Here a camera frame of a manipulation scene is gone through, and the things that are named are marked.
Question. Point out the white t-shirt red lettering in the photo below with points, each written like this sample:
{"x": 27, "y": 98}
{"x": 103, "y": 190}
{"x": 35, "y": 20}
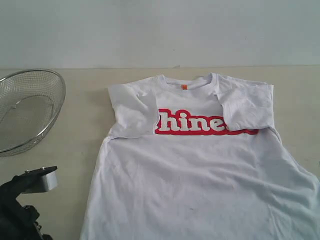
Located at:
{"x": 198, "y": 160}

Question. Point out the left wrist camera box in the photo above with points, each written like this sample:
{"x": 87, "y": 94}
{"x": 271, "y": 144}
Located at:
{"x": 39, "y": 180}

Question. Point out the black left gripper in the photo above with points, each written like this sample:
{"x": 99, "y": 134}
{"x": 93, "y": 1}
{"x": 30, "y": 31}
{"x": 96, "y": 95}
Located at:
{"x": 19, "y": 222}

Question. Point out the round metal mesh basket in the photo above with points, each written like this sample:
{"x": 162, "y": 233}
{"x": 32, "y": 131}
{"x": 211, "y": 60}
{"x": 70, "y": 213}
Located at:
{"x": 30, "y": 103}

